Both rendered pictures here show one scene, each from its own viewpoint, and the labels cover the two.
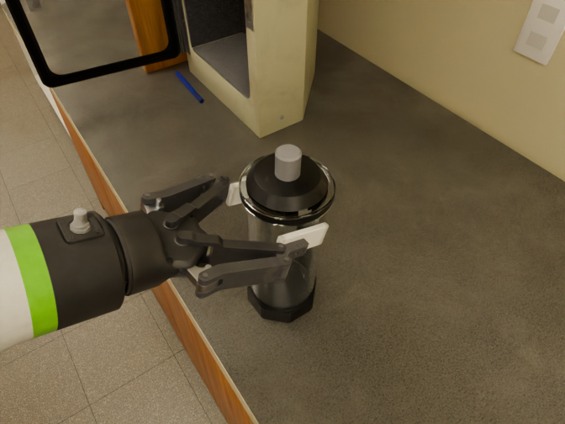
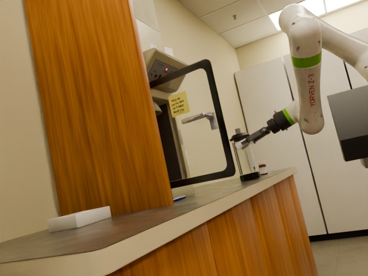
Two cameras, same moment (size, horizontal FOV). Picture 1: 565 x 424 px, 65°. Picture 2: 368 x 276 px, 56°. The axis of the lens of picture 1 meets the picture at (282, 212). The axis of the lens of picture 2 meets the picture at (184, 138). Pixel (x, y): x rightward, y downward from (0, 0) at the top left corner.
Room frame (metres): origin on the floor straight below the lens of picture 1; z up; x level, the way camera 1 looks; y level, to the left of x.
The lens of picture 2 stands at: (1.51, 1.39, 1.01)
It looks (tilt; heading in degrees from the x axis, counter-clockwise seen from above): 7 degrees up; 240
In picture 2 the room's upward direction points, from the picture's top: 12 degrees counter-clockwise
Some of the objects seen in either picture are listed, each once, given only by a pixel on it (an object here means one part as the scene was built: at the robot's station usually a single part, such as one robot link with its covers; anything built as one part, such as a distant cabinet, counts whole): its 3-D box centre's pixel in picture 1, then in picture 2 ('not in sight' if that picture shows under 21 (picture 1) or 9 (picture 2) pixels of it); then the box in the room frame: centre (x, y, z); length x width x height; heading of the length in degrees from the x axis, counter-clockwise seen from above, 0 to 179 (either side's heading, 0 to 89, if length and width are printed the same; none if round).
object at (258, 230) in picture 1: (284, 242); (245, 156); (0.35, 0.00, 1.06); 0.11 x 0.11 x 0.21
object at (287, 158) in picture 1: (287, 174); (239, 134); (0.36, -0.01, 1.18); 0.09 x 0.09 x 0.07
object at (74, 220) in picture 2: not in sight; (80, 218); (1.27, 0.24, 0.96); 0.16 x 0.12 x 0.04; 34
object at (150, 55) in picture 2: not in sight; (165, 72); (0.82, 0.18, 1.46); 0.32 x 0.11 x 0.10; 35
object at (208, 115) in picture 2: not in sight; (196, 118); (0.89, 0.45, 1.20); 0.10 x 0.05 x 0.03; 118
